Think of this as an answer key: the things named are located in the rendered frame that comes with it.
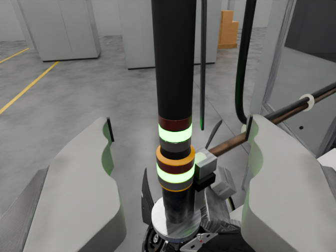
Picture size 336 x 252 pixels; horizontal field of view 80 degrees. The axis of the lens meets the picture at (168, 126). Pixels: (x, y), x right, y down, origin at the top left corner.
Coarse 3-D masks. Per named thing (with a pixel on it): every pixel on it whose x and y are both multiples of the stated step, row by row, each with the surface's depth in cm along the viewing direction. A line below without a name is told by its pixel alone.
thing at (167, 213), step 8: (168, 192) 24; (176, 192) 24; (184, 192) 24; (168, 200) 25; (176, 200) 24; (184, 200) 25; (168, 208) 26; (176, 208) 25; (184, 208) 26; (168, 216) 27; (176, 216) 26; (184, 216) 27
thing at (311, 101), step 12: (252, 0) 19; (252, 12) 19; (240, 48) 21; (240, 60) 22; (240, 72) 22; (240, 84) 23; (240, 96) 24; (312, 96) 37; (240, 108) 25; (288, 108) 34; (240, 120) 27
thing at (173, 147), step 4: (160, 140) 21; (188, 140) 20; (160, 144) 21; (164, 144) 20; (168, 144) 20; (172, 144) 20; (176, 144) 20; (180, 144) 20; (184, 144) 20; (188, 144) 21; (164, 148) 21; (168, 148) 20; (172, 148) 20; (176, 148) 20; (180, 148) 20; (184, 148) 20
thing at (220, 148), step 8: (320, 96) 40; (304, 104) 37; (288, 112) 34; (296, 112) 36; (272, 120) 32; (280, 120) 33; (240, 136) 29; (224, 144) 28; (232, 144) 28; (216, 152) 27; (224, 152) 27
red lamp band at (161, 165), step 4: (156, 156) 22; (156, 160) 23; (192, 160) 22; (160, 164) 22; (164, 164) 21; (184, 164) 21; (188, 164) 21; (192, 164) 22; (160, 168) 22; (164, 168) 21; (168, 168) 21; (172, 168) 21; (176, 168) 21; (180, 168) 21; (184, 168) 21; (188, 168) 22; (168, 172) 21; (172, 172) 21; (176, 172) 21; (180, 172) 21
